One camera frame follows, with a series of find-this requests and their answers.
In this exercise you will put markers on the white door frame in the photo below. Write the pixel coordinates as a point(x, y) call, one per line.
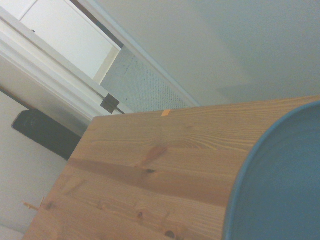
point(50, 80)

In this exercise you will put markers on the brass door hinge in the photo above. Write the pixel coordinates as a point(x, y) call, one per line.
point(110, 103)

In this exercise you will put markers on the white open door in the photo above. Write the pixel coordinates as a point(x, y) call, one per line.
point(70, 37)

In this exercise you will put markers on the black speaker box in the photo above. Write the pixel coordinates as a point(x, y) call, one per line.
point(47, 132)

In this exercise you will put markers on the teal round plate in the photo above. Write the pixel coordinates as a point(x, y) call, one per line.
point(280, 180)

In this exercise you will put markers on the orange tape piece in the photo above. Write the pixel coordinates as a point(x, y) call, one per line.
point(165, 113)

